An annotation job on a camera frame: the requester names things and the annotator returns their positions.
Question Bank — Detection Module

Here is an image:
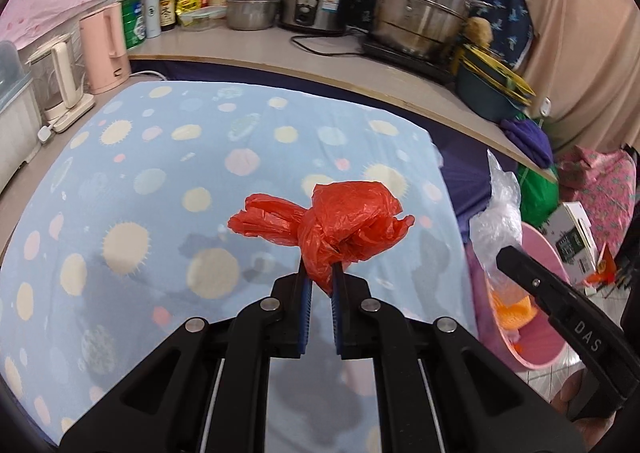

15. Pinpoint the orange foam fruit net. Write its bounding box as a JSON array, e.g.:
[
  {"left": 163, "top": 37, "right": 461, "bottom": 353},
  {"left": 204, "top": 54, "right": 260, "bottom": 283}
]
[{"left": 490, "top": 290, "right": 538, "bottom": 331}]

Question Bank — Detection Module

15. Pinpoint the red plastic bag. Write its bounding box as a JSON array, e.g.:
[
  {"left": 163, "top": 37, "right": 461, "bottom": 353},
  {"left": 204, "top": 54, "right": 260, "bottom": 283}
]
[{"left": 227, "top": 180, "right": 417, "bottom": 296}]

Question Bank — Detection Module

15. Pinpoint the black induction cooker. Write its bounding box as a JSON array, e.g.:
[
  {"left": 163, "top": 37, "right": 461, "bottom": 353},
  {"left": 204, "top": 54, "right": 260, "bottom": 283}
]
[{"left": 361, "top": 35, "right": 458, "bottom": 84}]

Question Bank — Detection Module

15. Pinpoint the beige cloth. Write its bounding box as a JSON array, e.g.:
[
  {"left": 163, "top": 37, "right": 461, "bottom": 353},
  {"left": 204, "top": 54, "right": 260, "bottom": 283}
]
[{"left": 497, "top": 0, "right": 640, "bottom": 158}]

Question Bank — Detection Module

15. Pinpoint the purple towel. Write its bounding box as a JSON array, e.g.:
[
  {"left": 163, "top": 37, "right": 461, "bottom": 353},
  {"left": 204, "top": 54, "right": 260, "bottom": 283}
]
[{"left": 500, "top": 117, "right": 555, "bottom": 166}]

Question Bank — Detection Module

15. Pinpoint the person's right hand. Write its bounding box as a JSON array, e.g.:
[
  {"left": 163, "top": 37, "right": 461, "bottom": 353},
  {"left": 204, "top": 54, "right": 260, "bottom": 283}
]
[{"left": 550, "top": 369, "right": 581, "bottom": 421}]

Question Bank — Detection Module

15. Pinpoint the white cardboard box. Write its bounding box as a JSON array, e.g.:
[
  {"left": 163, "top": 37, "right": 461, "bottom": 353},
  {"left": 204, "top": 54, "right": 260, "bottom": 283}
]
[{"left": 542, "top": 201, "right": 598, "bottom": 276}]

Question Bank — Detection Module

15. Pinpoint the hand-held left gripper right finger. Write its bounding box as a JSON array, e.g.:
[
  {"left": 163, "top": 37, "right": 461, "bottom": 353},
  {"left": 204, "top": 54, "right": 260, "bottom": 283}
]
[{"left": 330, "top": 263, "right": 586, "bottom": 453}]

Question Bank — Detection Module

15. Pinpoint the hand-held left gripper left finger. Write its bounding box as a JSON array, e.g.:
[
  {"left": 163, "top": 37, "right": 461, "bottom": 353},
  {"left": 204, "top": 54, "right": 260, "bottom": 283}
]
[{"left": 59, "top": 270, "right": 315, "bottom": 453}]

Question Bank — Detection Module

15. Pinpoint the green can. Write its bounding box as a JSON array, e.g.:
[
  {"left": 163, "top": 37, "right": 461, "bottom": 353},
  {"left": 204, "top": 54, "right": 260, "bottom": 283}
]
[{"left": 121, "top": 0, "right": 147, "bottom": 51}]

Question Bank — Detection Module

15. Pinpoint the clear food container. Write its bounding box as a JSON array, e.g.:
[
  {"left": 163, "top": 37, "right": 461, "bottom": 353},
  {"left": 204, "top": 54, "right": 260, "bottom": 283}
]
[{"left": 176, "top": 0, "right": 227, "bottom": 28}]

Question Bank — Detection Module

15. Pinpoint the wooden counter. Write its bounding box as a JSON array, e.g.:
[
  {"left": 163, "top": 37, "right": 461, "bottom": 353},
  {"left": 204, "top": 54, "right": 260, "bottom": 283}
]
[{"left": 125, "top": 25, "right": 560, "bottom": 184}]

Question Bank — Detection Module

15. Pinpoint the white switch cord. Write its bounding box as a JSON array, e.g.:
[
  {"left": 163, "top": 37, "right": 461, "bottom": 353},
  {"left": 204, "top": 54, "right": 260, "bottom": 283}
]
[{"left": 535, "top": 95, "right": 556, "bottom": 134}]

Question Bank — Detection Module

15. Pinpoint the pink trash bin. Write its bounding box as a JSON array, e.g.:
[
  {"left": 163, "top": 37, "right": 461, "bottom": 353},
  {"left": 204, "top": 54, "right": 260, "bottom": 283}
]
[{"left": 475, "top": 223, "right": 583, "bottom": 374}]

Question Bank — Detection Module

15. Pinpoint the pink floral cloth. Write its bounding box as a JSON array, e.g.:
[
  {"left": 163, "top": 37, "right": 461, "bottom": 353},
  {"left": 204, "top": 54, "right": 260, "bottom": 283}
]
[{"left": 557, "top": 145, "right": 640, "bottom": 279}]

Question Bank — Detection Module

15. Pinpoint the white plastic storage box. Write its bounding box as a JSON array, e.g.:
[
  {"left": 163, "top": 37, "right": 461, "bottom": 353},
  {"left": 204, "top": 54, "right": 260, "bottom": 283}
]
[{"left": 0, "top": 42, "right": 43, "bottom": 196}]

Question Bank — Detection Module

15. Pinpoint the white blender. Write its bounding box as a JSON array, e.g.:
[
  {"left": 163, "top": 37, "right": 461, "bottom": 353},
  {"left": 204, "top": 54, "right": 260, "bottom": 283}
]
[{"left": 26, "top": 33, "right": 96, "bottom": 134}]

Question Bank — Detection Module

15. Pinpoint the dark basin with yellow rack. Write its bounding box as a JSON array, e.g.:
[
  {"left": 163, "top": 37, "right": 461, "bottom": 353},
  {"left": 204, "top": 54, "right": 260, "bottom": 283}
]
[{"left": 452, "top": 43, "right": 537, "bottom": 106}]

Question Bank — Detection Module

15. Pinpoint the clear plastic bag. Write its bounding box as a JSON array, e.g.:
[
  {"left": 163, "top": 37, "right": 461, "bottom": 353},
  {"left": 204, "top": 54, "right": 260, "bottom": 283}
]
[{"left": 470, "top": 150, "right": 523, "bottom": 284}]

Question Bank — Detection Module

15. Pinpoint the dark purple cloth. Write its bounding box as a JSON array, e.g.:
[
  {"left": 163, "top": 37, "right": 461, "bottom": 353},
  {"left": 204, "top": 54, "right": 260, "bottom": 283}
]
[{"left": 430, "top": 130, "right": 506, "bottom": 244}]

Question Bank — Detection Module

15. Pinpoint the blue printed blanket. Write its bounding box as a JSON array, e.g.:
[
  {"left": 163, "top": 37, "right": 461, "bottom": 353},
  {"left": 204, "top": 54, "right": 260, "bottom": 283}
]
[{"left": 0, "top": 79, "right": 481, "bottom": 453}]

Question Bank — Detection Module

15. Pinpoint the pink electric kettle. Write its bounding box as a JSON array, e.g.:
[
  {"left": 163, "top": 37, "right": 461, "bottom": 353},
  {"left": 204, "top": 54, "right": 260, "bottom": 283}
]
[{"left": 80, "top": 2, "right": 132, "bottom": 94}]

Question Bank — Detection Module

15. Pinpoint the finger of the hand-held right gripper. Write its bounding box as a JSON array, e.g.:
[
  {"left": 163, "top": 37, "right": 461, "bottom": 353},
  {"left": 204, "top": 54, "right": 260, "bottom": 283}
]
[{"left": 496, "top": 245, "right": 621, "bottom": 364}]

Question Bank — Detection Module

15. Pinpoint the dark blue basin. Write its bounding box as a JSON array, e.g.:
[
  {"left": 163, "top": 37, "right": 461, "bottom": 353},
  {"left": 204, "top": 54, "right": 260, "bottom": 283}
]
[{"left": 456, "top": 65, "right": 526, "bottom": 122}]

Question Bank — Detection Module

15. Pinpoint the white bottle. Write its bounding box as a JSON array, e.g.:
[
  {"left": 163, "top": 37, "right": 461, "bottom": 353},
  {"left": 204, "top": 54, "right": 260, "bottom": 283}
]
[{"left": 142, "top": 0, "right": 162, "bottom": 38}]

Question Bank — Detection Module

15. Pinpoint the stainless steel steamer pot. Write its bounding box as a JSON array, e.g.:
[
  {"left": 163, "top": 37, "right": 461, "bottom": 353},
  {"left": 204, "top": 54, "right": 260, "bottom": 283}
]
[{"left": 370, "top": 0, "right": 496, "bottom": 61}]

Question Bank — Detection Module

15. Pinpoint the green bag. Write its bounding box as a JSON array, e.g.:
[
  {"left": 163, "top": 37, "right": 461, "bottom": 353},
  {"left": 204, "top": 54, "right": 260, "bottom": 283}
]
[{"left": 517, "top": 163, "right": 560, "bottom": 229}]

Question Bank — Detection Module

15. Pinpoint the brown loofah sponge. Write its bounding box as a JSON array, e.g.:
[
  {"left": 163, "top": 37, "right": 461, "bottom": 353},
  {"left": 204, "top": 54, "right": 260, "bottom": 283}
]
[{"left": 465, "top": 17, "right": 496, "bottom": 46}]

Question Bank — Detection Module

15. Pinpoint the small steel pot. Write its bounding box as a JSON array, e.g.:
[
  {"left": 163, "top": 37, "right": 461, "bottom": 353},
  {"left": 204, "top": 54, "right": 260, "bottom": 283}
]
[{"left": 226, "top": 0, "right": 282, "bottom": 31}]

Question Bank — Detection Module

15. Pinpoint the black power cable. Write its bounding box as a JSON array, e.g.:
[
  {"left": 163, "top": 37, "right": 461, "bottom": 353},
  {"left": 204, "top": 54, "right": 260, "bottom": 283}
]
[{"left": 290, "top": 30, "right": 371, "bottom": 56}]

